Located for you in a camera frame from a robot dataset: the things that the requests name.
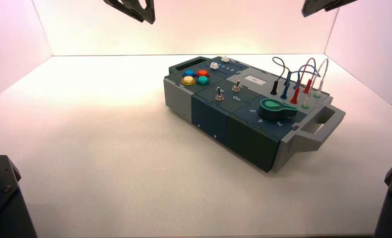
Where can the blue push button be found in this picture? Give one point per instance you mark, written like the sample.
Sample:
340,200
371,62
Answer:
189,73

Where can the white slider switch cap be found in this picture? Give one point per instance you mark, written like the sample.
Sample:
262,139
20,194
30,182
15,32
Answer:
213,65
225,59

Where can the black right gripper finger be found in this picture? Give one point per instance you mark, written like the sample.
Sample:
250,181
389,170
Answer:
342,2
314,7

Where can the red push button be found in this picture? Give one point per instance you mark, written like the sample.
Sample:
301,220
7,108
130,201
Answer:
203,73

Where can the teal push button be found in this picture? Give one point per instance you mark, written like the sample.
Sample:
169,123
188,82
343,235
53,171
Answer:
203,80

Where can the blue grey control box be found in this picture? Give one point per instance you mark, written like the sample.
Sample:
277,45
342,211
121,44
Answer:
242,131

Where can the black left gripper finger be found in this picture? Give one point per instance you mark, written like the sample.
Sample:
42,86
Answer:
134,10

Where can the metal toggle switch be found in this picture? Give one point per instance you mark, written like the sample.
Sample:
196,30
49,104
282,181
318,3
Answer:
219,95
237,87

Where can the green rotary knob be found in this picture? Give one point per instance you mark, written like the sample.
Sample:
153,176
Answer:
275,110

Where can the white label plate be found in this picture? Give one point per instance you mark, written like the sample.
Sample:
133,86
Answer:
255,79

